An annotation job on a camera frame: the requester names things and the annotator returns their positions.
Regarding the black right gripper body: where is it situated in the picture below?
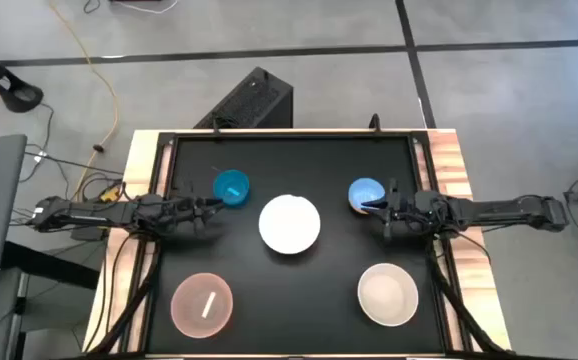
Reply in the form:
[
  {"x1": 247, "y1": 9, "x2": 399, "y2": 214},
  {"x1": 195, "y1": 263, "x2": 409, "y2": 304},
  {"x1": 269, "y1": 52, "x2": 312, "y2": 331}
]
[{"x1": 382, "y1": 178, "x2": 421, "y2": 242}]

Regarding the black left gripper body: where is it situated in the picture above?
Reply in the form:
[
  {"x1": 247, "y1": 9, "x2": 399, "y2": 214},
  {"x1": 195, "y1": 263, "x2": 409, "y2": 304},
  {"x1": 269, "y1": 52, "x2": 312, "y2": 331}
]
[{"x1": 167, "y1": 194, "x2": 210, "y2": 237}]

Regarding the teal blue plastic bowl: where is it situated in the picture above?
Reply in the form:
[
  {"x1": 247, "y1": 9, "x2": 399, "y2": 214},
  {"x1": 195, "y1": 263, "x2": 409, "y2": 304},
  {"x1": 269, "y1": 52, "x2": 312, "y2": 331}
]
[{"x1": 212, "y1": 169, "x2": 251, "y2": 209}]

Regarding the light blue plastic bowl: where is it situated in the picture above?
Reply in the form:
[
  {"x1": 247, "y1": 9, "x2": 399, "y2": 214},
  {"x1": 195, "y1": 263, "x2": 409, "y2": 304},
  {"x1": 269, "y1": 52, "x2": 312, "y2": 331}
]
[{"x1": 347, "y1": 177, "x2": 387, "y2": 215}]

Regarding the white plate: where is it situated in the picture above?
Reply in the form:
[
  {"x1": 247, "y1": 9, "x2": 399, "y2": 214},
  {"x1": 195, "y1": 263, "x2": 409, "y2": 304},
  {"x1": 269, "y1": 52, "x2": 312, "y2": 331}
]
[{"x1": 258, "y1": 193, "x2": 322, "y2": 256}]

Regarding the yellow power connector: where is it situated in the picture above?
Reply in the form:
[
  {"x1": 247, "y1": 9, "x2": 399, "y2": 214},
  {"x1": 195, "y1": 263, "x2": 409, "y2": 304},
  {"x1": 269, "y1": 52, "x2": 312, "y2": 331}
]
[{"x1": 98, "y1": 183, "x2": 124, "y2": 204}]

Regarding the beige bowl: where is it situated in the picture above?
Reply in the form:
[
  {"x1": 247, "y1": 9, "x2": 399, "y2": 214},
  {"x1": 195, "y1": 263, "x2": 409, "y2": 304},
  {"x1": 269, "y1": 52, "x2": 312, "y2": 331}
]
[{"x1": 357, "y1": 262, "x2": 420, "y2": 328}]

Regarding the pink translucent bowl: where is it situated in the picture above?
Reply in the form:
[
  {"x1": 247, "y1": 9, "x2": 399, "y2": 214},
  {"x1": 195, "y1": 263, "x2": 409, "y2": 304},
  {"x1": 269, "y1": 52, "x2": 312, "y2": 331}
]
[{"x1": 170, "y1": 272, "x2": 235, "y2": 340}]

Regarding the black computer tower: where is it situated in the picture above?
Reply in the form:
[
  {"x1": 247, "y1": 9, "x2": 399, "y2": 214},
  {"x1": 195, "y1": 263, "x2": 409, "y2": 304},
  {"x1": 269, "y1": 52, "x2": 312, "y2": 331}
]
[{"x1": 193, "y1": 66, "x2": 295, "y2": 131}]

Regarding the black table mat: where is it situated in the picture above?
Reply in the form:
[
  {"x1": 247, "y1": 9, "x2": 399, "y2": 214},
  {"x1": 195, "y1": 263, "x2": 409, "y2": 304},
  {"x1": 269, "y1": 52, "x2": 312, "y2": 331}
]
[{"x1": 147, "y1": 134, "x2": 446, "y2": 355}]

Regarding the black chair base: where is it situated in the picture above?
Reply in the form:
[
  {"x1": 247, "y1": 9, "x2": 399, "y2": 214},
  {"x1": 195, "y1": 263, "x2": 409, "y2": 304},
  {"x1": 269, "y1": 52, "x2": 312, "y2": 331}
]
[{"x1": 0, "y1": 34, "x2": 45, "y2": 114}]

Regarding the black left arm cable bundle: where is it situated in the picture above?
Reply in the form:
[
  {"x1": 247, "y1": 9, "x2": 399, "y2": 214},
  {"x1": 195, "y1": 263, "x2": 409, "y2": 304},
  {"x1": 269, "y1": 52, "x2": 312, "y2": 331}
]
[{"x1": 87, "y1": 230, "x2": 163, "y2": 354}]

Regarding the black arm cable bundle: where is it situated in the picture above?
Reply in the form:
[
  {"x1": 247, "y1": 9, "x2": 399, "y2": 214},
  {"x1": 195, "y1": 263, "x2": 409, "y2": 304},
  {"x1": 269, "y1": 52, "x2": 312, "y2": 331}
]
[
  {"x1": 87, "y1": 230, "x2": 163, "y2": 354},
  {"x1": 424, "y1": 234, "x2": 508, "y2": 355}
]

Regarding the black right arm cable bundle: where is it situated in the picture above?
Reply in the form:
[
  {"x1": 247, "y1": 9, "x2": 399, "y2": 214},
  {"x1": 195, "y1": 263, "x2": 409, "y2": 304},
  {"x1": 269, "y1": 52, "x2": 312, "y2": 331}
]
[{"x1": 424, "y1": 234, "x2": 508, "y2": 355}]

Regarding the yellow cable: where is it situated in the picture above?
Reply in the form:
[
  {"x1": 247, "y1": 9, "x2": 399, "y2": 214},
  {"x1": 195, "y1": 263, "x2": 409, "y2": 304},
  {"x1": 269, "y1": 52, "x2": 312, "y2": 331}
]
[{"x1": 47, "y1": 0, "x2": 121, "y2": 202}]

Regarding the white cable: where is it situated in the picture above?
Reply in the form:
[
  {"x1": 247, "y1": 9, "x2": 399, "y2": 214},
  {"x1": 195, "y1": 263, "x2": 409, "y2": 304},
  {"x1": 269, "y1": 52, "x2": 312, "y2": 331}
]
[{"x1": 112, "y1": 0, "x2": 179, "y2": 15}]

